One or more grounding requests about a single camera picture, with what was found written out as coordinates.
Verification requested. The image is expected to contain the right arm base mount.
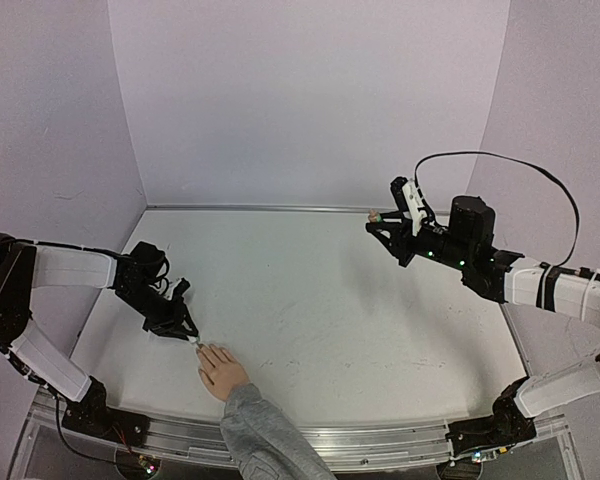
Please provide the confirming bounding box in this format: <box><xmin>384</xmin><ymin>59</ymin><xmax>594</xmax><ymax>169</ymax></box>
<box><xmin>445</xmin><ymin>417</ymin><xmax>536</xmax><ymax>457</ymax></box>

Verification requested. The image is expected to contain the grey sleeved forearm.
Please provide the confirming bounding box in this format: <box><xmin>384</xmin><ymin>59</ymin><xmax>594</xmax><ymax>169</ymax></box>
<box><xmin>220</xmin><ymin>384</ymin><xmax>335</xmax><ymax>479</ymax></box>

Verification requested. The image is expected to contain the nail polish bottle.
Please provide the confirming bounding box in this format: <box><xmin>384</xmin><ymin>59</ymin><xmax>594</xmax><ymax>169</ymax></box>
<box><xmin>368</xmin><ymin>210</ymin><xmax>382</xmax><ymax>223</ymax></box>

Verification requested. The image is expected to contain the black right camera cable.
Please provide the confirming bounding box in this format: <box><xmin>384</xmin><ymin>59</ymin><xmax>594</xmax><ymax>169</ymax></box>
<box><xmin>412</xmin><ymin>151</ymin><xmax>581</xmax><ymax>269</ymax></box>

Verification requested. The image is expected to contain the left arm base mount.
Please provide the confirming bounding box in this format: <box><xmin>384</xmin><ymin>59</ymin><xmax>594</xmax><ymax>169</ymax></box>
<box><xmin>61</xmin><ymin>407</ymin><xmax>150</xmax><ymax>447</ymax></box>

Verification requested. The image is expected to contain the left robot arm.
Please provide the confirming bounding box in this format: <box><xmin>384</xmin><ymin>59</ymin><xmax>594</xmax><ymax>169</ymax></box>
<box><xmin>0</xmin><ymin>233</ymin><xmax>200</xmax><ymax>437</ymax></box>

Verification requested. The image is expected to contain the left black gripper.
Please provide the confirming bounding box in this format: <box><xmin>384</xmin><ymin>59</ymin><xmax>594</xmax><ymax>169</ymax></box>
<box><xmin>116</xmin><ymin>282</ymin><xmax>199</xmax><ymax>340</ymax></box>

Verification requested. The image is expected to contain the mannequin hand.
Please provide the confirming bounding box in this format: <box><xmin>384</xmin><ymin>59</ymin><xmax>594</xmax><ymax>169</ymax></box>
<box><xmin>196</xmin><ymin>344</ymin><xmax>250</xmax><ymax>402</ymax></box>

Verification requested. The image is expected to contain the aluminium front rail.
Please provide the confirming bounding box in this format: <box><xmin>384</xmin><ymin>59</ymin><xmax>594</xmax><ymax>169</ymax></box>
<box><xmin>39</xmin><ymin>385</ymin><xmax>581</xmax><ymax>479</ymax></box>

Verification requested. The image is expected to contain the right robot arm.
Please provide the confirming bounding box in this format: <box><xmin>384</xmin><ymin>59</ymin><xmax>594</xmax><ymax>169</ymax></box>
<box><xmin>366</xmin><ymin>196</ymin><xmax>600</xmax><ymax>454</ymax></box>

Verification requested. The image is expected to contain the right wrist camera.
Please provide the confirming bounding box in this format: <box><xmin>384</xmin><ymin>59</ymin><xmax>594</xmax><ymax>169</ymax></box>
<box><xmin>390</xmin><ymin>176</ymin><xmax>435</xmax><ymax>237</ymax></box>

